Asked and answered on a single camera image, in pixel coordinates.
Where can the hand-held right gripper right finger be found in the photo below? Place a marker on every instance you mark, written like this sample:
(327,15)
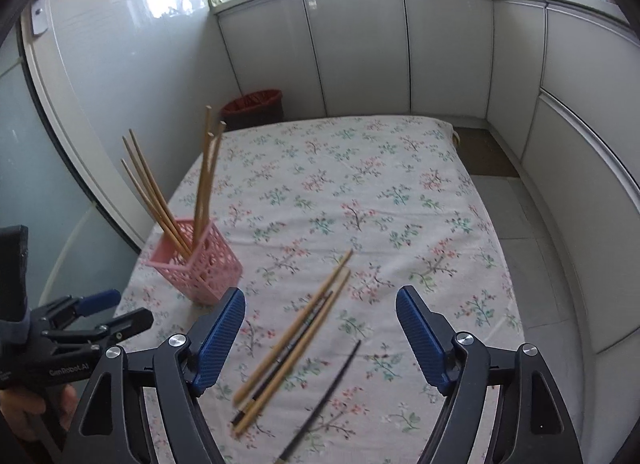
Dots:
(425,339)

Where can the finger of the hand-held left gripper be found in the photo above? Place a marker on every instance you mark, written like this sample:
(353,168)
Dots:
(125,321)
(100,300)

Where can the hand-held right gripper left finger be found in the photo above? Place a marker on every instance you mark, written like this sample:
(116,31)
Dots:
(220,339)

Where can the tan bamboo chopstick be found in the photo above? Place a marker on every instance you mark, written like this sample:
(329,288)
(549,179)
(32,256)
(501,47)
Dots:
(292,326)
(291,351)

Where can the pink perforated plastic holder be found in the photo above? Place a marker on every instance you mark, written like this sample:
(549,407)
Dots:
(210,264)

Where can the dark brown chopstick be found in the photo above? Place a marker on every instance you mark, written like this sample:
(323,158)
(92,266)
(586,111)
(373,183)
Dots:
(325,400)
(300,333)

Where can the bunch of wooden chopsticks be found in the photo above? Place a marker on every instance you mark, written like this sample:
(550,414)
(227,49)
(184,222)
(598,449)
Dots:
(202,209)

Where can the person's left hand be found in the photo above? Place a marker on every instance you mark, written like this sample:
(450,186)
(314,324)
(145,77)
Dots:
(15,409)

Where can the frosted glass door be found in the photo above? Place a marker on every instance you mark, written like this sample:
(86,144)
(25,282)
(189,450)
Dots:
(45,169)

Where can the floral tablecloth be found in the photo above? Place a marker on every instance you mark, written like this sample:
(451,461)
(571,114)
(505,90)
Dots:
(350,169)

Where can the brown floor mat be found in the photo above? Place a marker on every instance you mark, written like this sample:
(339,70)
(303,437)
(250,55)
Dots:
(485,152)

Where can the red trash bin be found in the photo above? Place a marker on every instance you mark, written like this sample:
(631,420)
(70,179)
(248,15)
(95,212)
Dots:
(255,109)

